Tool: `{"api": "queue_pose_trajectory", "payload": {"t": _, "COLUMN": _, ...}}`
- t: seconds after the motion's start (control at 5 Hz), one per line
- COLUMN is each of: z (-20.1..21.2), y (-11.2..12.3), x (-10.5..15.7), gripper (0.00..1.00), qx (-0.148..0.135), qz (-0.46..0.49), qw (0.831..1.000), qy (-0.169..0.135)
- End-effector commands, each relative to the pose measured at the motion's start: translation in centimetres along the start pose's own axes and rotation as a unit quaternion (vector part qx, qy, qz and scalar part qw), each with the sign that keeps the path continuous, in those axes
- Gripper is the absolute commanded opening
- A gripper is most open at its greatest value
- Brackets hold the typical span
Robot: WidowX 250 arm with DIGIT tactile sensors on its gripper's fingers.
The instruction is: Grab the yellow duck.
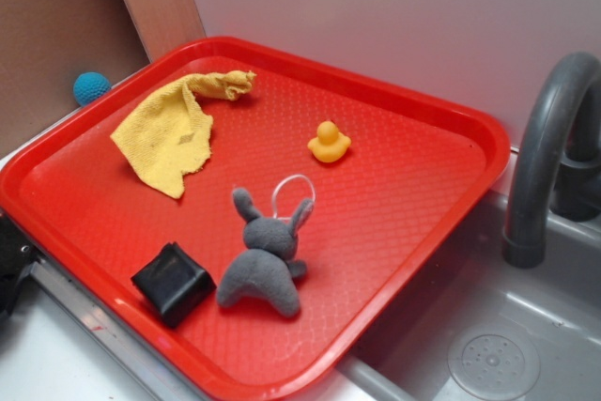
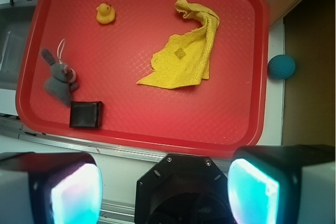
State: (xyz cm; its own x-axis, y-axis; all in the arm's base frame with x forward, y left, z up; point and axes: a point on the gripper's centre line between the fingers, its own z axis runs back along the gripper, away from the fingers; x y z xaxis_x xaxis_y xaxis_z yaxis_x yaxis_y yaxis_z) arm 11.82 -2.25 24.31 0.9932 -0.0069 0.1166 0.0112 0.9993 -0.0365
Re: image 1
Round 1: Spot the red plastic tray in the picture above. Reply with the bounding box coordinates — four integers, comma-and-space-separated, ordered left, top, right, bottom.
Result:
1, 38, 510, 400

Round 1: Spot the black rubber block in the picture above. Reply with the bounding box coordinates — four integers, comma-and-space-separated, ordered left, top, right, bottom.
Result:
131, 242, 217, 328

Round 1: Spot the grey toy sink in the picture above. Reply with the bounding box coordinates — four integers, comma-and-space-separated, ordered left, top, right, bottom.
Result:
335, 145, 601, 401

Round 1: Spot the yellow cloth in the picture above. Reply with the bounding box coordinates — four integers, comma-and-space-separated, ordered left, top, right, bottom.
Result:
111, 70, 256, 200

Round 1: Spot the grey toy faucet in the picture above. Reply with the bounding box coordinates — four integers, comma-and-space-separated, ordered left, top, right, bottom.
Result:
502, 52, 600, 269

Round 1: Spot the yellow rubber duck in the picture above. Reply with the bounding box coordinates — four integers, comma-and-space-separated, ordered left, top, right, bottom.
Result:
307, 121, 352, 163

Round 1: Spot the blue textured ball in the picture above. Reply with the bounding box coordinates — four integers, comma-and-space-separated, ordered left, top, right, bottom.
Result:
72, 72, 112, 107

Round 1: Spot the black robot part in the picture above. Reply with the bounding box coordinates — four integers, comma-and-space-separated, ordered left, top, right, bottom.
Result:
0, 213, 35, 321

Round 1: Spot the grey plush bunny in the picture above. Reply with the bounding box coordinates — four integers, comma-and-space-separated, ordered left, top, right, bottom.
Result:
216, 174, 316, 318

